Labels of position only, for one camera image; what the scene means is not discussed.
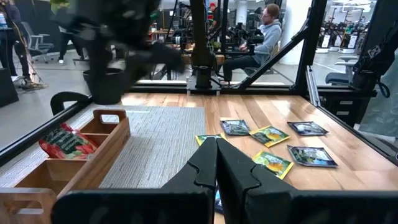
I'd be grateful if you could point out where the black drawer cabinet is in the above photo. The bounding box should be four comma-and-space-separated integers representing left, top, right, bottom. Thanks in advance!
320, 88, 379, 127

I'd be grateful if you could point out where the silver aluminium bracket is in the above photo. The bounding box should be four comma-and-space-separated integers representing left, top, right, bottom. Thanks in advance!
305, 64, 322, 108

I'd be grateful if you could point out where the grey office chair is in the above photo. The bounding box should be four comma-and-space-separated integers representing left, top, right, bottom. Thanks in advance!
21, 21, 56, 65

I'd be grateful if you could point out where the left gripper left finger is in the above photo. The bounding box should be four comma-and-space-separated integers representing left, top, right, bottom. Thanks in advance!
51, 136, 218, 224

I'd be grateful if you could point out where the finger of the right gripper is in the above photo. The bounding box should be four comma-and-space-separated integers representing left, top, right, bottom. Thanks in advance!
86, 39, 110, 103
124, 42, 187, 85

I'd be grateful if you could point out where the yellow lemon tea packet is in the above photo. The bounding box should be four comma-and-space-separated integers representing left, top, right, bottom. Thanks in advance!
251, 150, 295, 180
248, 124, 292, 148
195, 133, 227, 147

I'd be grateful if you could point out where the person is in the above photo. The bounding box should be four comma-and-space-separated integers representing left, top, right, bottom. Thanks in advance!
57, 26, 86, 65
207, 1, 220, 32
0, 0, 34, 85
222, 2, 283, 83

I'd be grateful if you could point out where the black floor box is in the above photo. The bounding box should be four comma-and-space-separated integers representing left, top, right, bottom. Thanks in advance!
0, 67, 20, 108

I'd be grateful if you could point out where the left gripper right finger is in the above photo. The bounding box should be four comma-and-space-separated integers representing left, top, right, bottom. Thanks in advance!
216, 138, 398, 224

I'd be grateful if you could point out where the wooden three-compartment tray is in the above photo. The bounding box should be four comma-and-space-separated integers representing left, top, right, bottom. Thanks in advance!
0, 108, 131, 224

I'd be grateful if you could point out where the red strawberry tea packet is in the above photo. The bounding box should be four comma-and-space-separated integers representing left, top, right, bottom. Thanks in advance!
38, 122, 100, 161

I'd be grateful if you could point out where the dark office chair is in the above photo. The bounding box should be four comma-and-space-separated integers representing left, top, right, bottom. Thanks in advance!
325, 55, 360, 86

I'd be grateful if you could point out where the black metal table frame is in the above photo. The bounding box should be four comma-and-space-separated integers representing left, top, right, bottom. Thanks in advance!
0, 0, 398, 166

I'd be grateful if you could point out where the grey woven placemat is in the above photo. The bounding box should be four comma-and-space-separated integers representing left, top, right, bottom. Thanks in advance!
0, 105, 206, 190

